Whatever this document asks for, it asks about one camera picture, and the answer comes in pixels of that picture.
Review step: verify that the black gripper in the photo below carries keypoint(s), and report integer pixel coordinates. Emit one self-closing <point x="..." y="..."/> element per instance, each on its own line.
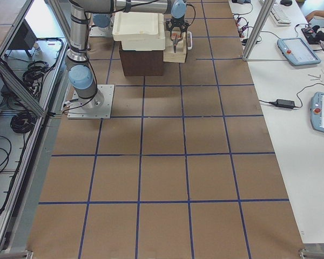
<point x="177" y="22"/>

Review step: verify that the orange grey scissors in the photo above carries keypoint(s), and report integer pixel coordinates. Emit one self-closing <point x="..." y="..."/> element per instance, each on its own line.
<point x="176" y="41"/>

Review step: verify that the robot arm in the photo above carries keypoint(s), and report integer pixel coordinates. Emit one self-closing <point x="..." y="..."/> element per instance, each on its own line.
<point x="81" y="75"/>

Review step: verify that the cream plastic tray lid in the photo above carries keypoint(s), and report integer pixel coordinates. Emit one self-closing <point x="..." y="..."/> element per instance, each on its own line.
<point x="139" y="31"/>

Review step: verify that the dark brown cabinet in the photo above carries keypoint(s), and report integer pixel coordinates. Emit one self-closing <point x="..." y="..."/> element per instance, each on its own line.
<point x="141" y="63"/>

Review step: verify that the white keyboard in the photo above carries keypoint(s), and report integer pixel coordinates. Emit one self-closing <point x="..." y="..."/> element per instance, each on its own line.
<point x="279" y="17"/>

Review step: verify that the blue teach pendant upper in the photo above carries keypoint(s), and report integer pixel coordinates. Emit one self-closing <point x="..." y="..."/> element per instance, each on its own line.
<point x="297" y="52"/>

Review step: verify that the blue teach pendant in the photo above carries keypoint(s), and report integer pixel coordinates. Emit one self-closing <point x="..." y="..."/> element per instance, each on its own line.
<point x="317" y="111"/>
<point x="297" y="52"/>

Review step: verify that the black power adapter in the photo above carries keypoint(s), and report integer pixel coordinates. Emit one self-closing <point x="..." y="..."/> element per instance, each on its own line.
<point x="285" y="103"/>

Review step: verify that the blue teach pendant lower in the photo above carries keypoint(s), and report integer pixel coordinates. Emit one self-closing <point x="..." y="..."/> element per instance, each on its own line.
<point x="317" y="111"/>

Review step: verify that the wooden drawer with white handle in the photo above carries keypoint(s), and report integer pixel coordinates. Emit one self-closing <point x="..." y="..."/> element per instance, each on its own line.
<point x="182" y="48"/>

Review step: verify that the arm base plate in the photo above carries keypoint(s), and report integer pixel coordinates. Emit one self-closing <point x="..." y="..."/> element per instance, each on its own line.
<point x="96" y="31"/>
<point x="99" y="107"/>

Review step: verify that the aluminium frame post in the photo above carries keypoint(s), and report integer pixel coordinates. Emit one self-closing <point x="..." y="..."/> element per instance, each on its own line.
<point x="257" y="28"/>

